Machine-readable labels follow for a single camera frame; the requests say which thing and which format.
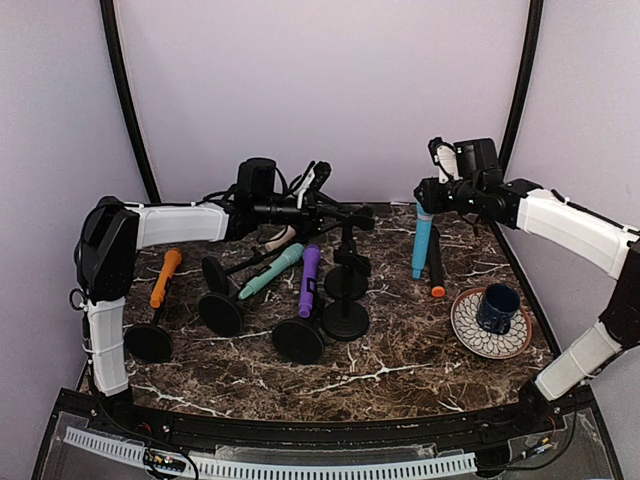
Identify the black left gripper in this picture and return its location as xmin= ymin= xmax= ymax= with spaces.
xmin=256 ymin=193 xmax=350 ymax=240

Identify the mint green toy microphone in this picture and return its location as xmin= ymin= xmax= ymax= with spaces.
xmin=238 ymin=243 xmax=304 ymax=300

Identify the orange toy microphone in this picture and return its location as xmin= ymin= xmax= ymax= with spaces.
xmin=150 ymin=248 xmax=182 ymax=309

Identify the cream white toy microphone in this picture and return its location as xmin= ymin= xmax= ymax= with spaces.
xmin=264 ymin=226 xmax=296 ymax=252

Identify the fallen stand holding orange microphone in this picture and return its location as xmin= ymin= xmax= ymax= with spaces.
xmin=124 ymin=307 xmax=173 ymax=364

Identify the left black frame post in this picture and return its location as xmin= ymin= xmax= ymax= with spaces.
xmin=99 ymin=0 xmax=161 ymax=203

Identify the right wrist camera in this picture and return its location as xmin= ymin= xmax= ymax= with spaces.
xmin=427 ymin=137 xmax=461 ymax=184

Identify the stand holding blue microphone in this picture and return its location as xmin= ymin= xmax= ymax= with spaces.
xmin=324 ymin=207 xmax=375 ymax=300

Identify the purple toy microphone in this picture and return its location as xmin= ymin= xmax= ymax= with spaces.
xmin=298 ymin=244 xmax=322 ymax=319

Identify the light blue toy microphone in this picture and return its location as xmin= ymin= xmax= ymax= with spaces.
xmin=411 ymin=203 xmax=433 ymax=280

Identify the fallen stand holding green microphone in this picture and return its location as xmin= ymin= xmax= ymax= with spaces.
xmin=198 ymin=293 xmax=244 ymax=338

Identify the dark blue ceramic cup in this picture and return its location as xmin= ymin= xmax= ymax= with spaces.
xmin=476 ymin=283 xmax=521 ymax=335

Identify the patterned ceramic saucer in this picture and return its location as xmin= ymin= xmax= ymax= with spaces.
xmin=450 ymin=288 xmax=533 ymax=360

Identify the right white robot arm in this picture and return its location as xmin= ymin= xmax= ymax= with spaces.
xmin=414 ymin=137 xmax=639 ymax=434

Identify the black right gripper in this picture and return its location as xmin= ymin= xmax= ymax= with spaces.
xmin=417 ymin=176 xmax=482 ymax=213

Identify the stand holding purple microphone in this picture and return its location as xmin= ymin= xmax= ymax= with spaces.
xmin=271 ymin=300 xmax=325 ymax=365

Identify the white slotted cable duct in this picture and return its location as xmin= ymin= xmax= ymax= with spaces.
xmin=63 ymin=427 xmax=477 ymax=479

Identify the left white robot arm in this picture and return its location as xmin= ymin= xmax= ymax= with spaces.
xmin=69 ymin=157 xmax=331 ymax=397

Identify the black microphone orange ring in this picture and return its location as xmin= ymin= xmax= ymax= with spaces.
xmin=427 ymin=224 xmax=447 ymax=299

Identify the black microphone stand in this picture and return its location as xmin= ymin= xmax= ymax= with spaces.
xmin=321 ymin=249 xmax=372 ymax=342

